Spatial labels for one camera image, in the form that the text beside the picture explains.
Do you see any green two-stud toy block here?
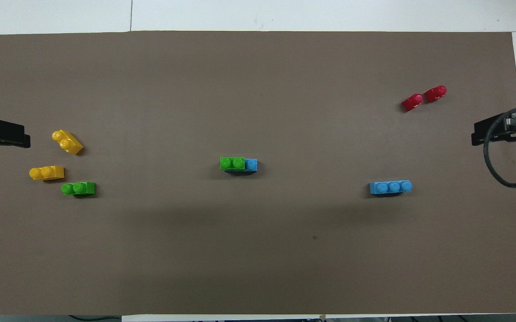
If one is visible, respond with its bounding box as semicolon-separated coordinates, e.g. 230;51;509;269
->
220;157;246;172
61;181;96;197

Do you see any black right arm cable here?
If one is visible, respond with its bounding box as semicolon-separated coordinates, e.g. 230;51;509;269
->
483;105;516;188

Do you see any black cable below table edge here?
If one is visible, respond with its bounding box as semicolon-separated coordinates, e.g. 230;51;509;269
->
68;315;123;322

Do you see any brown table mat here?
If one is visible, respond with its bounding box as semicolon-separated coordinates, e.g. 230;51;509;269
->
0;30;516;316

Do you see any blue three-stud toy block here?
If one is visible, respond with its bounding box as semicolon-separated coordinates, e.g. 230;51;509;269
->
229;158;258;176
369;180;413;196

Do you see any red one-stud toy block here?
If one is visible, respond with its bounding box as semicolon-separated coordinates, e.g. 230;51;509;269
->
401;93;424;113
424;85;448;104

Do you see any yellow two-stud toy block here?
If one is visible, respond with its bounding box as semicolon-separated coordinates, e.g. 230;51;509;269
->
51;129;84;156
29;165;65;181

